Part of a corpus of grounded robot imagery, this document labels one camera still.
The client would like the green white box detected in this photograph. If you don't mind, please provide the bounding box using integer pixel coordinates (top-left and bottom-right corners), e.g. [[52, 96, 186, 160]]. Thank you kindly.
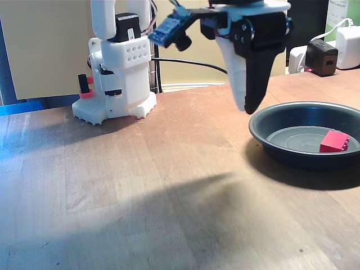
[[325, 0, 360, 43]]

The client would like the red lego block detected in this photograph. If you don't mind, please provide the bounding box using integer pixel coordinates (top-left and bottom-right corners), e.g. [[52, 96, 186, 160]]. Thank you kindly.
[[319, 130, 351, 154]]

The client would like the black panel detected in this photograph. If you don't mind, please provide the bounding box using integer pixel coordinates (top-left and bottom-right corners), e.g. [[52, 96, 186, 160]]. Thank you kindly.
[[286, 0, 330, 67]]

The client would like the white adapter cable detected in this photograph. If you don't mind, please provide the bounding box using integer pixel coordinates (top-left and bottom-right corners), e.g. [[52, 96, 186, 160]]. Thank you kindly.
[[298, 17, 354, 73]]

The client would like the black red clamp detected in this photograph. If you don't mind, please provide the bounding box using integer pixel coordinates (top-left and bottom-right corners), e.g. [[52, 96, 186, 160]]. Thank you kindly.
[[78, 73, 95, 99]]

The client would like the small white power plug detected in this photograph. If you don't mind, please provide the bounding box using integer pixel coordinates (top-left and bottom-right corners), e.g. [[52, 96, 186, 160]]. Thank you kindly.
[[289, 46, 310, 74]]

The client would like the black cube power adapter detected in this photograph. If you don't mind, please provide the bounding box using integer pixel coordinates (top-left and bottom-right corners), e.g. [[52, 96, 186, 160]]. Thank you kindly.
[[305, 39, 339, 77]]

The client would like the dark round bin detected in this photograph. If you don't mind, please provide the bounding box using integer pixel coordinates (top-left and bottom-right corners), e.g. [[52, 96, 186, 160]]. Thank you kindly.
[[248, 101, 360, 171]]

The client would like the black wrist camera blue board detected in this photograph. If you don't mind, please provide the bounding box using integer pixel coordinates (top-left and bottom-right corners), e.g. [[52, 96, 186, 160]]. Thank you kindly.
[[148, 0, 229, 52]]

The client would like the large white power adapter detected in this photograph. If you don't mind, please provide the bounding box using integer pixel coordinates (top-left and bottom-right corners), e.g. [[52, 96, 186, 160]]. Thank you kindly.
[[336, 25, 360, 70]]

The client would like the black cable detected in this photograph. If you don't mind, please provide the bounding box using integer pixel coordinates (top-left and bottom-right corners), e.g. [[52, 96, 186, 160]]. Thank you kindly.
[[151, 57, 228, 75]]

